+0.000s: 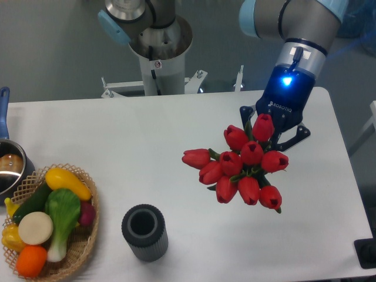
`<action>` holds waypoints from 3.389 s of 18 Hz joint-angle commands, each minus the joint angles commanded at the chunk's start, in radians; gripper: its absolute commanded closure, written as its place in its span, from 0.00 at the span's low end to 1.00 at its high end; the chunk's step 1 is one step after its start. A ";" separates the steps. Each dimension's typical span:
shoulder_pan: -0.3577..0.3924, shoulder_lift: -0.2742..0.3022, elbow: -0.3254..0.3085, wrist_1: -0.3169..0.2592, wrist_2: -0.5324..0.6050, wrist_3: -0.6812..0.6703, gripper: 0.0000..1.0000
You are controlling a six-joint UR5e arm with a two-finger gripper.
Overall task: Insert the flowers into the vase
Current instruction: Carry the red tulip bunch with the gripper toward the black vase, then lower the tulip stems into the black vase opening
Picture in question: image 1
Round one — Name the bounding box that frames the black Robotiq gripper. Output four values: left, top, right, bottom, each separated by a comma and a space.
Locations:
239, 65, 315, 152

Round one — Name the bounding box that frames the red tulip bouquet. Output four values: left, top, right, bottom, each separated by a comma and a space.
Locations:
182, 114, 289, 213

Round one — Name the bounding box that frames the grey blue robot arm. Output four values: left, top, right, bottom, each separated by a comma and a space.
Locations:
98, 1, 348, 152

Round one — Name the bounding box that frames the dark grey ribbed vase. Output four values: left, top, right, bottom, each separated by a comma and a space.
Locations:
121, 204, 169, 262

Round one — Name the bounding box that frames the blue plastic bag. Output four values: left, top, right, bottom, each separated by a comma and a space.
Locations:
337, 0, 375, 57

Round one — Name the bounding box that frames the black device at table edge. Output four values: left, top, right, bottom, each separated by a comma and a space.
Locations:
354, 238, 375, 269

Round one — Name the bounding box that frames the purple red radish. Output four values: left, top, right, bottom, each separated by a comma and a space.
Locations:
78, 202, 96, 227

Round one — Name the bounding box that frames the yellow squash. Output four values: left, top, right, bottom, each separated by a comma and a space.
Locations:
45, 167, 92, 201

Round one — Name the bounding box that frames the green bok choy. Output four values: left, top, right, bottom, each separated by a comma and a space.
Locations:
45, 188, 80, 263

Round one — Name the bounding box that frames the woven wicker basket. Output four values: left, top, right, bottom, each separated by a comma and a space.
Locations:
1, 164, 99, 281

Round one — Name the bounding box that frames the dark green cucumber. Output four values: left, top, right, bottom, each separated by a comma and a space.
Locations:
12, 182, 52, 224

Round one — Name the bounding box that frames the cream round bun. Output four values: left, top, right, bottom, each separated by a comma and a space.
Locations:
18, 211, 53, 245

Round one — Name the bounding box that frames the yellow banana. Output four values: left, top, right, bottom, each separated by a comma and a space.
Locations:
4, 197, 20, 218

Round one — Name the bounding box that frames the orange fruit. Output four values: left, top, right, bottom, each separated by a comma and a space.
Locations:
15, 245, 47, 278

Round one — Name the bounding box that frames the yellow bell pepper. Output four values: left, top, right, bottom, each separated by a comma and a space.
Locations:
1, 223, 26, 253

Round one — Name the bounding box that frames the white frame right edge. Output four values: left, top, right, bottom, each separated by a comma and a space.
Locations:
347, 101, 375, 157

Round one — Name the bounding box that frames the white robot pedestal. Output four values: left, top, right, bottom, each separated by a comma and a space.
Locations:
100, 16, 245, 99

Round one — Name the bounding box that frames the blue handled saucepan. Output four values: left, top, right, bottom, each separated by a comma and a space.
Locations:
1, 86, 35, 206

